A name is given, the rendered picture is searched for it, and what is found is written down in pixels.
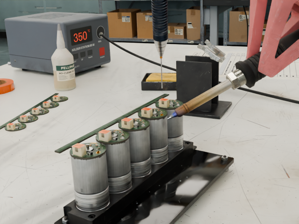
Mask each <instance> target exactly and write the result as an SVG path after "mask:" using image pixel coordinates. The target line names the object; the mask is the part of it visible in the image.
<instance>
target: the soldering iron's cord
mask: <svg viewBox="0 0 299 224"><path fill-rule="evenodd" d="M101 36H102V37H103V38H105V39H106V40H107V41H109V42H110V43H112V44H113V45H115V46H116V47H118V48H120V49H121V50H123V51H125V52H127V53H129V54H131V55H133V56H135V57H138V58H140V59H142V60H145V61H147V62H150V63H152V64H155V65H158V66H161V64H160V63H157V62H154V61H151V60H149V59H146V58H144V57H142V56H139V55H137V54H135V53H132V52H130V51H128V50H126V49H124V48H123V47H121V46H119V45H117V44H116V43H114V42H113V41H111V40H110V39H108V38H107V37H106V36H104V35H103V34H102V35H101ZM162 67H163V68H166V69H169V70H173V71H176V69H175V68H172V67H168V66H165V65H162ZM237 89H239V90H243V91H246V92H251V93H255V94H259V95H262V96H267V97H271V98H275V99H278V100H283V101H288V102H292V103H296V104H299V101H298V100H292V99H288V98H284V97H280V96H275V95H271V94H267V93H263V92H259V91H255V90H251V89H247V88H243V87H239V88H237Z"/></svg>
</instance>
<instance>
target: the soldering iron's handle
mask: <svg viewBox="0 0 299 224"><path fill-rule="evenodd" d="M298 39H299V29H297V30H295V31H294V32H292V33H290V34H288V35H287V36H285V37H283V38H281V39H280V40H279V44H278V47H277V51H276V54H275V58H277V57H278V56H280V55H281V54H282V53H283V52H284V51H286V50H287V49H288V48H289V47H290V46H291V45H292V44H294V43H295V42H296V41H297V40H298ZM260 55H261V51H260V52H258V53H256V54H255V55H254V56H251V57H250V58H248V59H247V60H244V61H238V62H236V63H235V67H236V69H240V70H241V71H242V72H243V74H244V76H245V78H246V81H247V83H246V84H245V85H246V86H247V87H249V88H251V87H253V86H254V85H255V83H256V82H257V81H258V80H261V79H262V78H264V77H266V75H264V74H262V73H261V72H259V71H258V66H259V60H260Z"/></svg>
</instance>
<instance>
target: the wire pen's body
mask: <svg viewBox="0 0 299 224"><path fill-rule="evenodd" d="M151 2H152V23H153V39H154V40H155V41H158V42H163V41H166V40H167V39H168V0H151Z"/></svg>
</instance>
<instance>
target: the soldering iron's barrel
mask: <svg viewBox="0 0 299 224"><path fill-rule="evenodd" d="M246 83H247V81H246V78H245V76H244V74H243V72H242V71H241V70H240V69H236V70H234V71H233V72H231V73H229V74H228V75H227V76H226V80H225V81H223V82H221V83H219V84H218V85H216V86H214V87H213V88H211V89H209V90H207V91H206V92H204V93H202V94H201V95H199V96H197V97H195V98H193V99H192V100H190V101H188V102H186V103H185V104H183V105H181V106H180V107H178V108H176V109H175V112H176V114H177V116H178V117H181V116H183V115H185V114H187V113H189V112H190V111H192V110H194V109H195V108H197V107H199V106H200V105H202V104H204V103H206V102H207V101H209V100H211V99H213V98H214V97H216V96H218V95H220V94H221V93H223V92H225V91H226V90H228V89H230V88H232V89H233V90H235V89H237V88H239V87H241V86H243V85H245V84H246Z"/></svg>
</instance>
